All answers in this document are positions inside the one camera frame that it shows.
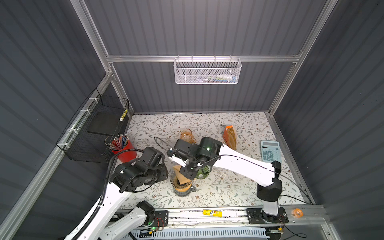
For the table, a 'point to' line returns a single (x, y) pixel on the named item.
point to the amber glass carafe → (186, 134)
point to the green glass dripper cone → (203, 172)
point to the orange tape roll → (298, 212)
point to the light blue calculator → (270, 151)
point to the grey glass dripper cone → (176, 183)
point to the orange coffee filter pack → (230, 136)
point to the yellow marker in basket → (123, 116)
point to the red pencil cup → (121, 142)
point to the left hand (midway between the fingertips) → (167, 173)
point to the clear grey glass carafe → (184, 194)
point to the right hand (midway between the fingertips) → (186, 172)
